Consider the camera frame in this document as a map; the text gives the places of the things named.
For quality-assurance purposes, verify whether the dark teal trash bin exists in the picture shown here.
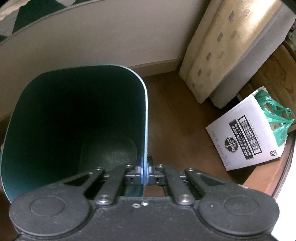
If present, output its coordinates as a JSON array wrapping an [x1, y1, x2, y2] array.
[[1, 65, 148, 201]]

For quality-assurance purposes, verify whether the white Dettol cardboard box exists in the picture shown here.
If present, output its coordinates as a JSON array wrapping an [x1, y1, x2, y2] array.
[[206, 87, 287, 171]]

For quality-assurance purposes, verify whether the green plastic bag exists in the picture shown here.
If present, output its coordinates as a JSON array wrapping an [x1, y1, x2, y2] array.
[[255, 89, 295, 147]]

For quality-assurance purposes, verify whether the beige patterned bed mattress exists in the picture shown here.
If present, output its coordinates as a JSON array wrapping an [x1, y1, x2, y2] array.
[[179, 1, 295, 108]]

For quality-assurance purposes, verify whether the green white patterned rug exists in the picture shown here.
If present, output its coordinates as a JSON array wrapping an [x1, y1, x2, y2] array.
[[1, 1, 97, 45]]

